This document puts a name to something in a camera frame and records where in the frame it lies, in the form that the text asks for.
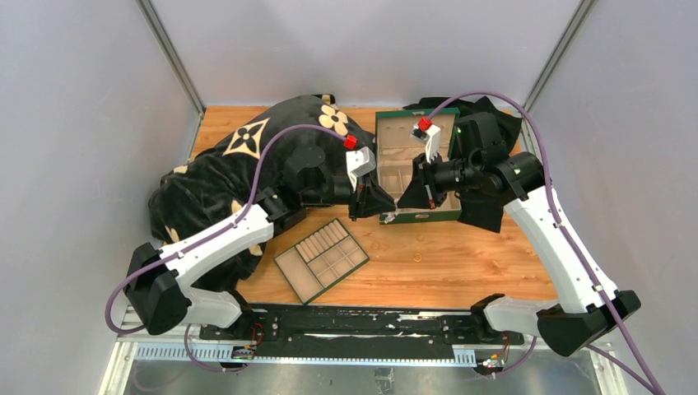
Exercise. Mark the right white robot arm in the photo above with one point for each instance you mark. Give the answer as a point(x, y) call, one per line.
point(588, 303)

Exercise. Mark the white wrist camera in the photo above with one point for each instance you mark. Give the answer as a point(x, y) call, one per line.
point(359, 161)
point(426, 132)

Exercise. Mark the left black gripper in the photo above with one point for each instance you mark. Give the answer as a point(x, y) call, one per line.
point(365, 201)

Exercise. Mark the black cloth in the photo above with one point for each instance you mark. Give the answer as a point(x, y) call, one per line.
point(478, 211)

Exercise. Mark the black mounting base plate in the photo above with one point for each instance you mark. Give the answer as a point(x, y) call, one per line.
point(358, 332)

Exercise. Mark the green jewelry tray insert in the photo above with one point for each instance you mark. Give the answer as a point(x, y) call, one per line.
point(321, 260)

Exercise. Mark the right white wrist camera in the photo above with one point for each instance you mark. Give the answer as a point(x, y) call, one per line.
point(426, 132)

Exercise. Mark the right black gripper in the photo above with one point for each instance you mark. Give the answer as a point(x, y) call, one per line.
point(430, 169)

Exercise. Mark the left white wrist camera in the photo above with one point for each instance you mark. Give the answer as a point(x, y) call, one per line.
point(359, 161)

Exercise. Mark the black blanket with beige flowers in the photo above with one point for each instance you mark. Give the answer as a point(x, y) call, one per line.
point(217, 182)

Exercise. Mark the green jewelry box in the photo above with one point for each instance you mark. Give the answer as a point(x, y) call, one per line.
point(395, 150)

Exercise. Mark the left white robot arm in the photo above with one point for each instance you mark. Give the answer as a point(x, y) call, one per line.
point(160, 285)

